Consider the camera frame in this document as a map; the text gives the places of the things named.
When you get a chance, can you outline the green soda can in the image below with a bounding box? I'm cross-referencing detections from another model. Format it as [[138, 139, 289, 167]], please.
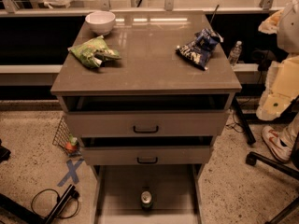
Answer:
[[140, 187, 153, 211]]

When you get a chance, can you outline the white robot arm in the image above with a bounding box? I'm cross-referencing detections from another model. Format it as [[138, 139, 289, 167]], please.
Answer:
[[256, 0, 299, 121]]

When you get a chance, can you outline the grey drawer cabinet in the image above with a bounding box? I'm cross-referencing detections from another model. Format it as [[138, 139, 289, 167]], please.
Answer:
[[50, 10, 243, 224]]

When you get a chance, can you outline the grey top drawer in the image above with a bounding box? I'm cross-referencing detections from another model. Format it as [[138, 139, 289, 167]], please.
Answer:
[[59, 93, 232, 137]]

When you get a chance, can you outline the grey middle drawer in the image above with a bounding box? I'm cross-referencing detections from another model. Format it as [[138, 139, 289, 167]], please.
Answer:
[[81, 136, 215, 165]]

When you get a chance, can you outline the grey open bottom drawer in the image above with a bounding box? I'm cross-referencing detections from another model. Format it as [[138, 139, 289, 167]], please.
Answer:
[[92, 164, 204, 224]]

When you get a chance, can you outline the blue chip bag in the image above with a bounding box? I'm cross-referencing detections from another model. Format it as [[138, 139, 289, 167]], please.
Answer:
[[176, 28, 223, 71]]

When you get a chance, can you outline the green chip bag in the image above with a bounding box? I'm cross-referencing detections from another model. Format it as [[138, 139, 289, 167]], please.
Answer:
[[68, 35, 121, 68]]

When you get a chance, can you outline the white ceramic bowl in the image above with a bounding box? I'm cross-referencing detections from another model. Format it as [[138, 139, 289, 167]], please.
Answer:
[[85, 10, 116, 35]]

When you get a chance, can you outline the clear plastic water bottle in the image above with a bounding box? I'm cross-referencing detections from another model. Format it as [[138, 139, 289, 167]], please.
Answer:
[[228, 41, 242, 66]]

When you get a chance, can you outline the black table leg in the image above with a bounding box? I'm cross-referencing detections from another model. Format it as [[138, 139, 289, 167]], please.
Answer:
[[232, 97, 256, 146]]

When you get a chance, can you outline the black office chair base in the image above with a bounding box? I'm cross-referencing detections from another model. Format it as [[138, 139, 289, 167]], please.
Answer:
[[246, 144, 299, 224]]

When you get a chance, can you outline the white red sneaker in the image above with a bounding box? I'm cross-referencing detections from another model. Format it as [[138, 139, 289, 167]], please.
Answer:
[[262, 126, 292, 163]]

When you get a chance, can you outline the black stand leg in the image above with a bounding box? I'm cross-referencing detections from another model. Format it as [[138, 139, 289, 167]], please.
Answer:
[[0, 185, 79, 224]]

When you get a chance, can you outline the wire mesh basket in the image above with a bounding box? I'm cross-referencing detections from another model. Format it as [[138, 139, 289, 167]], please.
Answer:
[[52, 118, 81, 157]]

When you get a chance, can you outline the black cable loop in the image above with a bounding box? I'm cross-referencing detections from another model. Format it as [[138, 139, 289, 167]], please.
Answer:
[[30, 188, 80, 220]]

